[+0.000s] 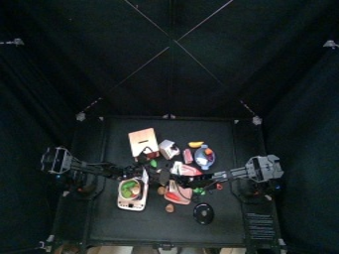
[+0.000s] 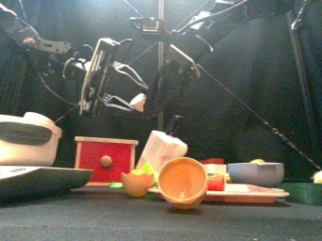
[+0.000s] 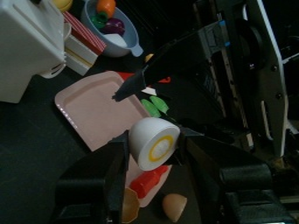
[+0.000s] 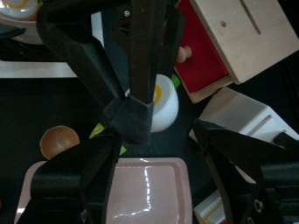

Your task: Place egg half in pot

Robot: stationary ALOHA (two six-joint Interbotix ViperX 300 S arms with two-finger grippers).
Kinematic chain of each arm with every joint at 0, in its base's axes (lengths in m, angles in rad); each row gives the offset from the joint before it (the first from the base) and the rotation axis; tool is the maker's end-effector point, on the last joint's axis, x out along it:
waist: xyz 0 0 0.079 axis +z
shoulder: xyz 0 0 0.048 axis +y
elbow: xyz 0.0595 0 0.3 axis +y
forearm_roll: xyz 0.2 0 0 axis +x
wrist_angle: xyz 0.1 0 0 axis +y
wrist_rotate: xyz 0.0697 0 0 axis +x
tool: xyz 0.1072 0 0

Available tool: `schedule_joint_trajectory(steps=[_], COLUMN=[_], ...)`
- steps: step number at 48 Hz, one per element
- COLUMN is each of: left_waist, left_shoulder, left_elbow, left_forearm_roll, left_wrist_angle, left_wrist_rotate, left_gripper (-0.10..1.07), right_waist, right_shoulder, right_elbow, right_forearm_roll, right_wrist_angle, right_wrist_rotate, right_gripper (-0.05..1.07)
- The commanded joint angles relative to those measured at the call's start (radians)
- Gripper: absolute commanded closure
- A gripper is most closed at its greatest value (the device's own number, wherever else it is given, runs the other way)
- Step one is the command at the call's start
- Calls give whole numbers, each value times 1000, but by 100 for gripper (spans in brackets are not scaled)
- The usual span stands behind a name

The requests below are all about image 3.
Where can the white toy appliance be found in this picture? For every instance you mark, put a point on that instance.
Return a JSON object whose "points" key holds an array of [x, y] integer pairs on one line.
{"points": [[27, 43]]}

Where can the green toy leaf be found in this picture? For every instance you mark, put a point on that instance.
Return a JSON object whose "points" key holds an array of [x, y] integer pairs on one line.
{"points": [[161, 104], [150, 108]]}

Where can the red toy food piece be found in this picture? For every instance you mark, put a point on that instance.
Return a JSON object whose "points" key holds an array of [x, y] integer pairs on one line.
{"points": [[126, 75]]}

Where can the green toy vegetable piece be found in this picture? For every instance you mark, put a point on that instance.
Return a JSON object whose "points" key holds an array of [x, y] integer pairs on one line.
{"points": [[99, 20]]}

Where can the small white toy piece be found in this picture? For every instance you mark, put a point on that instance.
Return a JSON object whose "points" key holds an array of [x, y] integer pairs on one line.
{"points": [[150, 91]]}

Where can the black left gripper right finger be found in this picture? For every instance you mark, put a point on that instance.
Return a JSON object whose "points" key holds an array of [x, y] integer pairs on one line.
{"points": [[218, 169]]}

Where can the light blue toy pot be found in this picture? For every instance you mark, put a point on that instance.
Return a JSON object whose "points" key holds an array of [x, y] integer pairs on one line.
{"points": [[130, 35]]}

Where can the orange toy carrot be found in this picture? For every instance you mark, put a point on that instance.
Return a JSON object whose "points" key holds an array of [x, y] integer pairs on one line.
{"points": [[106, 7]]}

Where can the white toy box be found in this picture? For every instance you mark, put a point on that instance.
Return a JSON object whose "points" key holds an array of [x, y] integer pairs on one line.
{"points": [[79, 57]]}

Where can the yellow toy food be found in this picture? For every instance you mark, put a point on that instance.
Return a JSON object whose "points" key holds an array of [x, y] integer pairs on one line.
{"points": [[62, 4]]}

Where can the small yellow toy piece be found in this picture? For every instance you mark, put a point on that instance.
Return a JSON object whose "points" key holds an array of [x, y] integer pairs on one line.
{"points": [[149, 57]]}

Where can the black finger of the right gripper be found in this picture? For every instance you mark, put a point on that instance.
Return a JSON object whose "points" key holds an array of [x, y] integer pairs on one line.
{"points": [[130, 87]]}

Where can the purple toy eggplant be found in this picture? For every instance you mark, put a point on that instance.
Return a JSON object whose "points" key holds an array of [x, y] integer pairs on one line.
{"points": [[114, 26]]}

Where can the pink plastic tray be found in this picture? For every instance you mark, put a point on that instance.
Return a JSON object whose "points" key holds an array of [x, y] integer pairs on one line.
{"points": [[99, 110]]}

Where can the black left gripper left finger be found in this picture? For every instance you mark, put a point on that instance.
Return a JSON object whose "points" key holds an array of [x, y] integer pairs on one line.
{"points": [[95, 175]]}

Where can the grey metal frame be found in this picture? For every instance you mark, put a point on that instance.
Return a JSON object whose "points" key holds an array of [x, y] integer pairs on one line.
{"points": [[269, 87]]}

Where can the red striped box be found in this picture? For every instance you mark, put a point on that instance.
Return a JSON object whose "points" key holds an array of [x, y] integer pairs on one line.
{"points": [[86, 33]]}

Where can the white toy egg half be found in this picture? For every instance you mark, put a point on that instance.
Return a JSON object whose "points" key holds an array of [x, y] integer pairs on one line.
{"points": [[150, 143]]}

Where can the red toy ketchup bottle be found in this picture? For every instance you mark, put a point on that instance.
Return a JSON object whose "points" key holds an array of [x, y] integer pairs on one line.
{"points": [[148, 181]]}

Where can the brown toy eggshell half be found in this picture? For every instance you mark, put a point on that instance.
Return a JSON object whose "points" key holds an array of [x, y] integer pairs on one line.
{"points": [[130, 205], [174, 206]]}

